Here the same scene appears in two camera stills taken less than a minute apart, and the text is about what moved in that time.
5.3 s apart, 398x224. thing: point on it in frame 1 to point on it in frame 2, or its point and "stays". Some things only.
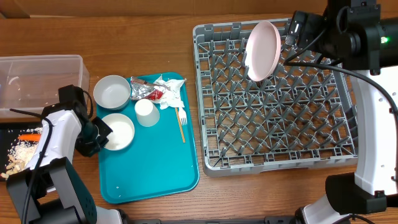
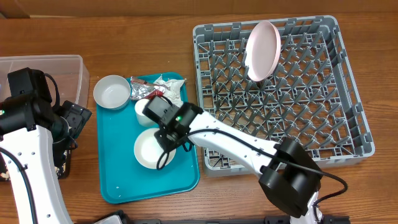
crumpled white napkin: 171,89 stays
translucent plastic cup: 147,114 stays
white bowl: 123,131 to 147,150
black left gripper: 88,149 to 76,115
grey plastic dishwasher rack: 304,116 stays
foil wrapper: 139,88 stays
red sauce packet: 155,95 stays
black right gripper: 306,26 to 171,139
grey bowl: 112,92 stays
